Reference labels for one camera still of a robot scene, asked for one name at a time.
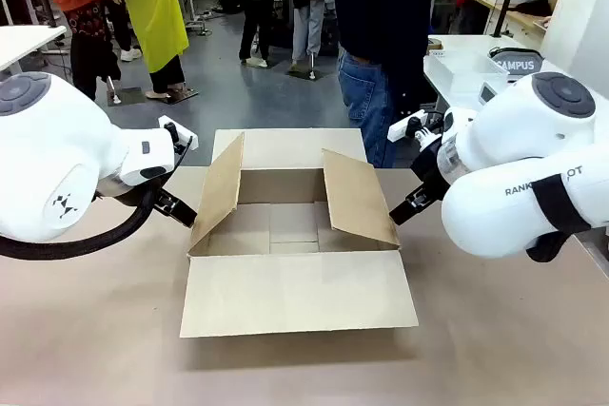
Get person dark sweater blue jeans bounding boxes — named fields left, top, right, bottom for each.
left=332, top=0, right=434, bottom=169

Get brown cardboard box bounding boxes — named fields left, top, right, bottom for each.
left=179, top=127, right=420, bottom=339

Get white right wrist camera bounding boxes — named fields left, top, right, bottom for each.
left=387, top=109, right=443, bottom=145

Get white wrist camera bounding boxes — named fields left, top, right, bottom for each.
left=157, top=114, right=199, bottom=153
left=387, top=109, right=443, bottom=145

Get small white screen device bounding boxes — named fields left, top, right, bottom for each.
left=478, top=82, right=500, bottom=106

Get black floor mat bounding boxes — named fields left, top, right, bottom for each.
left=145, top=86, right=200, bottom=106
left=107, top=87, right=144, bottom=107

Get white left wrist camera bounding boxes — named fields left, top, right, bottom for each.
left=157, top=114, right=199, bottom=153

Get wooden desk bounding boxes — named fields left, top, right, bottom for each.
left=473, top=0, right=565, bottom=40

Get white table with bin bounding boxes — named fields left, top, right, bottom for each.
left=422, top=33, right=572, bottom=110

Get white plastic bin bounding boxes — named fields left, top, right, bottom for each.
left=422, top=51, right=510, bottom=110

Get person in black clothes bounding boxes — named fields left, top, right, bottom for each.
left=221, top=0, right=286, bottom=69

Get black cable sleeve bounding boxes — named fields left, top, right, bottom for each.
left=525, top=175, right=594, bottom=264
left=0, top=172, right=166, bottom=262

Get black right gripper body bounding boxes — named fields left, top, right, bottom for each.
left=410, top=136, right=452, bottom=199

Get grey bag with lettering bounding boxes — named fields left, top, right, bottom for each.
left=489, top=47, right=546, bottom=84

